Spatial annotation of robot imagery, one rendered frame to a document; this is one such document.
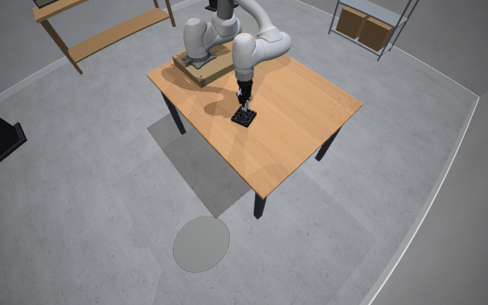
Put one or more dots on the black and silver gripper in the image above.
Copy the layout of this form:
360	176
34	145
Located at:
243	97

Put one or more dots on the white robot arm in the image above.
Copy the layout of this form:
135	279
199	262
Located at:
225	27

